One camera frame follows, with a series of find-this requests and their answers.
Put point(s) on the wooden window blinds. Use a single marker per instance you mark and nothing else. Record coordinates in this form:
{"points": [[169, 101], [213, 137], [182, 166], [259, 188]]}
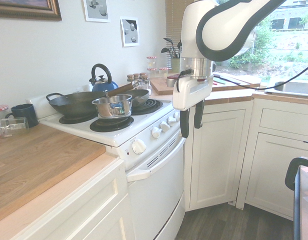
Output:
{"points": [[173, 25]]}

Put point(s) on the stainless steel saucepan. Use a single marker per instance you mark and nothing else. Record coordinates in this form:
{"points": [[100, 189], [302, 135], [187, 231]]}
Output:
{"points": [[113, 107]]}

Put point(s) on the wooden cutting board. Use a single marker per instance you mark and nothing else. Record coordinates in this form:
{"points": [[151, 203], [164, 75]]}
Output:
{"points": [[163, 88]]}

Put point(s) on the red and grey cup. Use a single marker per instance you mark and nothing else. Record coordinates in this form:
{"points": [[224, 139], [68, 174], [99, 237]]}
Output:
{"points": [[171, 82]]}

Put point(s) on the white sink cabinet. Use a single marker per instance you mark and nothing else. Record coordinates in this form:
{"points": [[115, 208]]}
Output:
{"points": [[279, 162]]}

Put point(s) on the black knife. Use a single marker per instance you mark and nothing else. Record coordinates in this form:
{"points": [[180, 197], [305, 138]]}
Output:
{"points": [[229, 79]]}

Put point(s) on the navy blue mug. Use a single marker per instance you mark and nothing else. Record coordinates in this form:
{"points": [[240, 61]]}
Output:
{"points": [[22, 113]]}

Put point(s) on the green utensil holder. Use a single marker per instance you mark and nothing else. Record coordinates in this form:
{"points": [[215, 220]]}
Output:
{"points": [[175, 65]]}

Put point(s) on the glass jar red checked lid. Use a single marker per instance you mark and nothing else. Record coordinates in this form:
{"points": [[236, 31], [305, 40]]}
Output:
{"points": [[163, 72], [151, 72], [151, 62]]}

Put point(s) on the clear glass jar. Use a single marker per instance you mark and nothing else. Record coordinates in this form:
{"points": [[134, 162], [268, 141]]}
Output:
{"points": [[12, 126]]}

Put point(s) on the white electric stove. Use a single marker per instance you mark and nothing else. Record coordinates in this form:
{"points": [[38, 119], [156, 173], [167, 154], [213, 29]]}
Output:
{"points": [[113, 137]]}

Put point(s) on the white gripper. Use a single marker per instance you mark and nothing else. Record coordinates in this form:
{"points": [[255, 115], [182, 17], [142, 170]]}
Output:
{"points": [[187, 95]]}

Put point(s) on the black-framed cart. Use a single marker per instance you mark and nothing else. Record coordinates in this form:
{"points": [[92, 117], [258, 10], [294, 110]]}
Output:
{"points": [[300, 200]]}

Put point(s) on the grey shapes poster small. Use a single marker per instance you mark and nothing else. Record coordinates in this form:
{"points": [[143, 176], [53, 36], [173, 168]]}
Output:
{"points": [[130, 31]]}

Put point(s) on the white burner knob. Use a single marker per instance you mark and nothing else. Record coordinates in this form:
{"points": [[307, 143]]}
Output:
{"points": [[156, 132], [172, 121], [165, 127], [177, 116]]}

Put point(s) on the cork-topped spice jar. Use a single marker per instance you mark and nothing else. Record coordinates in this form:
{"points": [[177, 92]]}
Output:
{"points": [[136, 77], [130, 78], [143, 75]]}

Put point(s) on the white corner cabinet door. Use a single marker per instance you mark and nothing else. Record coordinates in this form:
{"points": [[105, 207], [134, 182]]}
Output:
{"points": [[219, 155]]}

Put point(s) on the white oven door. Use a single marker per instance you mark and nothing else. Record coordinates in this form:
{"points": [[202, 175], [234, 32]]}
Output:
{"points": [[156, 190]]}

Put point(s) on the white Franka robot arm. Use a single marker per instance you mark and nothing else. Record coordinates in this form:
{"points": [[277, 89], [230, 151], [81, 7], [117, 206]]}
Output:
{"points": [[193, 30]]}

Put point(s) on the glass shaker with metal cap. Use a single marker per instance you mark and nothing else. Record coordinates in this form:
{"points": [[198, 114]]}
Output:
{"points": [[147, 84], [140, 85]]}

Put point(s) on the stainless steel sink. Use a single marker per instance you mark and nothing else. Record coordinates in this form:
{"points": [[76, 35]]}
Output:
{"points": [[291, 87]]}

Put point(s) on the framed painting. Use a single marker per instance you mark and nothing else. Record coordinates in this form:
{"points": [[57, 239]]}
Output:
{"points": [[26, 8]]}

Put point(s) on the grey shapes poster large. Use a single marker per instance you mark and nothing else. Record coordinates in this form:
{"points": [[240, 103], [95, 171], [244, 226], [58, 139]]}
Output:
{"points": [[96, 10]]}

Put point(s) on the white base cabinet wood top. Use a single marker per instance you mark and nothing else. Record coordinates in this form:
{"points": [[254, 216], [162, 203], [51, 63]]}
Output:
{"points": [[56, 175]]}

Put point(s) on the large white oven knob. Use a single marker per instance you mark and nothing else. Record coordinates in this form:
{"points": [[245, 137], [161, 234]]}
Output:
{"points": [[139, 147]]}

